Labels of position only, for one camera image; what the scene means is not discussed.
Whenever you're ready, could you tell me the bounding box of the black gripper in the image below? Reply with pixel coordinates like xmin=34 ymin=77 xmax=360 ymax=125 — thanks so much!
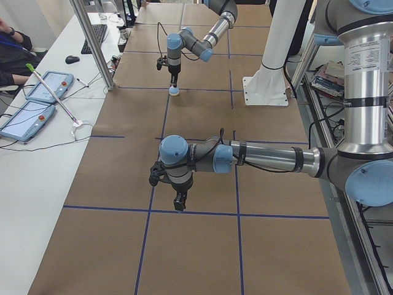
xmin=171 ymin=181 xmax=193 ymax=211
xmin=168 ymin=65 xmax=181 ymax=88

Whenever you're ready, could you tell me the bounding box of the blue and cream bell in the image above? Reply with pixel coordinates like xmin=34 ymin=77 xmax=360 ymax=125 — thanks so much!
xmin=169 ymin=86 xmax=180 ymax=96

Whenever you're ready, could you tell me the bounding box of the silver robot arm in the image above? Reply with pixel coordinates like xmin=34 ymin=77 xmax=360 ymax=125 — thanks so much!
xmin=157 ymin=0 xmax=238 ymax=96
xmin=149 ymin=1 xmax=392 ymax=211

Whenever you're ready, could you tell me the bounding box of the metal cup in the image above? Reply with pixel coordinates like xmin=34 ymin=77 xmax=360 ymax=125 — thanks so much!
xmin=118 ymin=29 xmax=128 ymax=45

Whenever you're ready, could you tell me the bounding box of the black keyboard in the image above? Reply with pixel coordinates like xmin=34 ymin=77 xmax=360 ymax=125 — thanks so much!
xmin=80 ymin=23 xmax=109 ymax=55

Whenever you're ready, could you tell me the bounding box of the brown paper table cover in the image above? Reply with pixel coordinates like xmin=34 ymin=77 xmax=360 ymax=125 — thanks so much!
xmin=29 ymin=4 xmax=350 ymax=294

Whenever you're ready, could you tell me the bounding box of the black marker pen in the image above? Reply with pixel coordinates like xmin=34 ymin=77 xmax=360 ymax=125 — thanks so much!
xmin=76 ymin=78 xmax=89 ymax=88

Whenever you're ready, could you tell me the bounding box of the black computer mouse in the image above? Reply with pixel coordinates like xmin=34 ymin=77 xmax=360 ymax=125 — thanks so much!
xmin=65 ymin=55 xmax=80 ymax=65

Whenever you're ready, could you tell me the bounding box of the upper blue teach pendant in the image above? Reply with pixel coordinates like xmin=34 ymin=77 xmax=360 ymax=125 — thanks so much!
xmin=26 ymin=71 xmax=74 ymax=104

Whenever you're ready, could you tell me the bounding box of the blue teach pendant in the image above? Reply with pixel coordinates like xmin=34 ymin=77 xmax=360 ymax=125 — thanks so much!
xmin=26 ymin=71 xmax=74 ymax=104
xmin=1 ymin=100 xmax=56 ymax=142

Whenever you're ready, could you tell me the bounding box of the green tipped metal rod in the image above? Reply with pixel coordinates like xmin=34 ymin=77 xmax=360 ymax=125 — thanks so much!
xmin=26 ymin=63 xmax=83 ymax=127

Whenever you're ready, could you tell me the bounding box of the lower blue teach pendant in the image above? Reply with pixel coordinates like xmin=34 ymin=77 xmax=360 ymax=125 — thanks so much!
xmin=1 ymin=100 xmax=56 ymax=142

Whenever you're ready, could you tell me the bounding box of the stack of books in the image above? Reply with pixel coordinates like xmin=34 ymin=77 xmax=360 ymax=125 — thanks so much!
xmin=311 ymin=61 xmax=344 ymax=97

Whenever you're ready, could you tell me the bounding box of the seated person in black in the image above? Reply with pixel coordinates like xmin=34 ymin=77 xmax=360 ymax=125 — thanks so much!
xmin=1 ymin=19 xmax=42 ymax=87

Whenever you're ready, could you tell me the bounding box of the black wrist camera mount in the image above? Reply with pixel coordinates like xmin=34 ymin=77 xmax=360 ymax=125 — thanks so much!
xmin=156 ymin=56 xmax=168 ymax=71
xmin=149 ymin=161 xmax=170 ymax=187

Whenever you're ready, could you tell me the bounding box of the black camera cable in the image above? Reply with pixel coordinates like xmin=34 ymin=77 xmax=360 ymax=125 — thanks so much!
xmin=157 ymin=21 xmax=170 ymax=59

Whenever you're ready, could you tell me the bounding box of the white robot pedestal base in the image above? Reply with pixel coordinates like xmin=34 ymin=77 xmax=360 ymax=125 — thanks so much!
xmin=243 ymin=0 xmax=309 ymax=106

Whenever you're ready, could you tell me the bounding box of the aluminium frame post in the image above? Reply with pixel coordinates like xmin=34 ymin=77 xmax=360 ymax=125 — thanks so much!
xmin=69 ymin=0 xmax=115 ymax=91

